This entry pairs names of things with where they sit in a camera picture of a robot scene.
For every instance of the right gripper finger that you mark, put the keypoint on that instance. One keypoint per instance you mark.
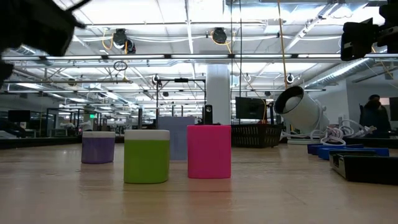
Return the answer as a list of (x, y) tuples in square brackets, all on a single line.
[(390, 12), (356, 39)]

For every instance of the indigo rectangular case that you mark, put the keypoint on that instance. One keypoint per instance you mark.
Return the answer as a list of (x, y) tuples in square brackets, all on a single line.
[(312, 149)]

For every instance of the blue rectangular case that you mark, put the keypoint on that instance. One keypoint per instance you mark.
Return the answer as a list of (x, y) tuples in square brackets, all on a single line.
[(323, 154)]

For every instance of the black rectangular case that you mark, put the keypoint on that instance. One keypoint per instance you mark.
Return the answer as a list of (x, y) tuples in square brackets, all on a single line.
[(367, 169)]

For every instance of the white-topped purple block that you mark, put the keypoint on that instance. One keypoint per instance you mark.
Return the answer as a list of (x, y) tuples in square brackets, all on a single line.
[(98, 149)]

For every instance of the white-topped green block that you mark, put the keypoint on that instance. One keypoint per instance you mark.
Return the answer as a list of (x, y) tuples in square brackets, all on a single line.
[(146, 158)]

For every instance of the pinkish red small block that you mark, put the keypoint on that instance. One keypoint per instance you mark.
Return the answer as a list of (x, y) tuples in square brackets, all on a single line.
[(209, 152)]

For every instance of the pale blue small block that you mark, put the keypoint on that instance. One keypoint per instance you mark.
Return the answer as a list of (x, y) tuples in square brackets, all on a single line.
[(178, 140)]

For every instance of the dark background screen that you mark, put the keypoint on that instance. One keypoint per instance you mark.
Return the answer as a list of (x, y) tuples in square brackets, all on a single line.
[(394, 109)]

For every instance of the person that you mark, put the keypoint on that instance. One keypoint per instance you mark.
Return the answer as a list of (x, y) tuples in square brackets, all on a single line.
[(374, 118)]

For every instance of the white spotlight lamp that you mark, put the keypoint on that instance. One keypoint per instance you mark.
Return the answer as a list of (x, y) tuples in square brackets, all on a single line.
[(306, 109)]

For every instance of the small dark background monitor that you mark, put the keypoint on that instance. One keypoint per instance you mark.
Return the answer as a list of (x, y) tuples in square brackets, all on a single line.
[(18, 115)]

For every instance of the black background monitor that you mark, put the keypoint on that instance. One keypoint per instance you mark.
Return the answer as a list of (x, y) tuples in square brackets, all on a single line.
[(250, 108)]

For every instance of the white building pillar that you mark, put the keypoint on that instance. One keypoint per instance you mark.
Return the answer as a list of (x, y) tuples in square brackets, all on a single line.
[(217, 93)]

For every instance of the black upright background device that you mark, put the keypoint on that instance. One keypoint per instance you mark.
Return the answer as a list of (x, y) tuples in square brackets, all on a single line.
[(208, 114)]

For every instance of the silver ventilation duct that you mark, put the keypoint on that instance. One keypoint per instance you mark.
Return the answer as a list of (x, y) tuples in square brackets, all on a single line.
[(342, 73)]

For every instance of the black aluminium table frame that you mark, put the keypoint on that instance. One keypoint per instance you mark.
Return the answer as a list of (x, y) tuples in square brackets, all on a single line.
[(37, 143)]

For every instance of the black background frame rig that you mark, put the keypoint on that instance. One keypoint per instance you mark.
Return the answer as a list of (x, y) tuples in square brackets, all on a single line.
[(181, 80)]

